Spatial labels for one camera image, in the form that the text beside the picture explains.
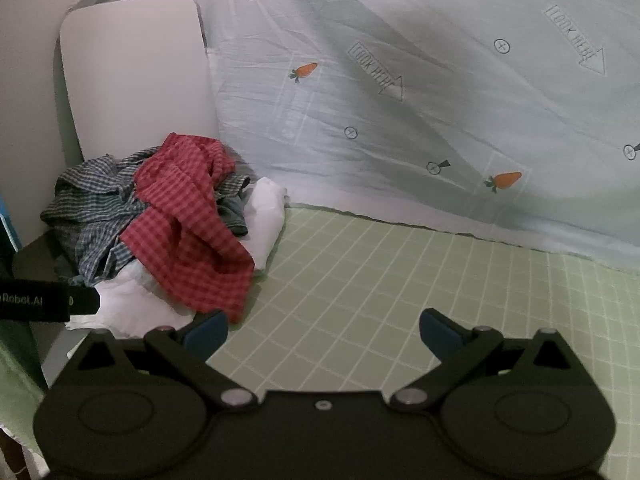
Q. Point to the white garment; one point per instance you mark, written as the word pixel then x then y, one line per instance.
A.
pixel 262 215

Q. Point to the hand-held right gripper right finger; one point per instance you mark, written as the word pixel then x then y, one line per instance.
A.
pixel 439 334

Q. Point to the blue object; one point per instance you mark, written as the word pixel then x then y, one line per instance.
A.
pixel 7 230

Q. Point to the red checkered pants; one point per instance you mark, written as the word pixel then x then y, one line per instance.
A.
pixel 190 230

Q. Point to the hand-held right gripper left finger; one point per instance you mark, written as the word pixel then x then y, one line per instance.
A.
pixel 209 334

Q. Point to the white rounded board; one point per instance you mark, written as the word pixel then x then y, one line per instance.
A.
pixel 135 75

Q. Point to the green grid bed mat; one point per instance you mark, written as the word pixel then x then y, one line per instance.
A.
pixel 375 285

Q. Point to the light blue carrot-print sheet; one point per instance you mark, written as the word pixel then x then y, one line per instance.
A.
pixel 425 85

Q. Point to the blue-grey checkered shirt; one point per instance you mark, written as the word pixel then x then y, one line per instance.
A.
pixel 90 210

